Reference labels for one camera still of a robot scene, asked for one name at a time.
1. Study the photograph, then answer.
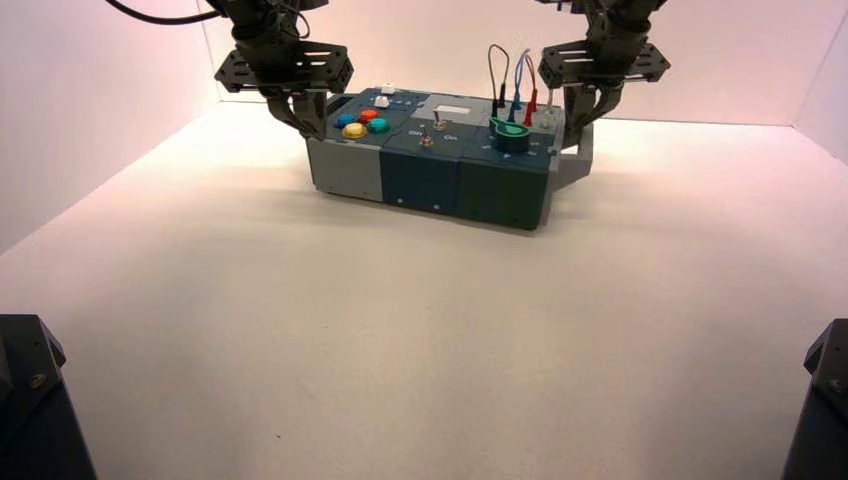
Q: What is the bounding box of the red jumper cable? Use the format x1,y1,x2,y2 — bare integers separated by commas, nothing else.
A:
523,54,539,128

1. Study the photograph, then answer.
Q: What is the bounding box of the grey and teal control box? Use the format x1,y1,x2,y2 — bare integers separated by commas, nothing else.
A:
305,87,596,232

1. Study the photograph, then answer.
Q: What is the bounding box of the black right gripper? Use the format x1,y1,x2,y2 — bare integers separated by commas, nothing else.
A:
537,39,672,131

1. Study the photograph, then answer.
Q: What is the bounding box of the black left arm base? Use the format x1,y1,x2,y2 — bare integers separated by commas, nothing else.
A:
0,314,99,480

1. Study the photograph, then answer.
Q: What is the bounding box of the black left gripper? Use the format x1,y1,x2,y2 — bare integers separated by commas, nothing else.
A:
213,40,354,140

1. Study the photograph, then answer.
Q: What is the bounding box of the blue jumper cable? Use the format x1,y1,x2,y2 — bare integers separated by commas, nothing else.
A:
507,49,531,125

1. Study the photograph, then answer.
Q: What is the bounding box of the green rotary knob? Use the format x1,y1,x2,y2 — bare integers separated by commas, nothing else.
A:
488,117,531,156

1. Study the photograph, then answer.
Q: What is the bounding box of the black jumper cable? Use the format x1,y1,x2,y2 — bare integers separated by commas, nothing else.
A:
487,44,511,121

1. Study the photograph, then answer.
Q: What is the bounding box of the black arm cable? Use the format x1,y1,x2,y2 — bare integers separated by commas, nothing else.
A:
102,0,228,27

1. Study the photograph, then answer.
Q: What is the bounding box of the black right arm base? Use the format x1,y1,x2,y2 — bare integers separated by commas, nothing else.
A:
780,319,848,480

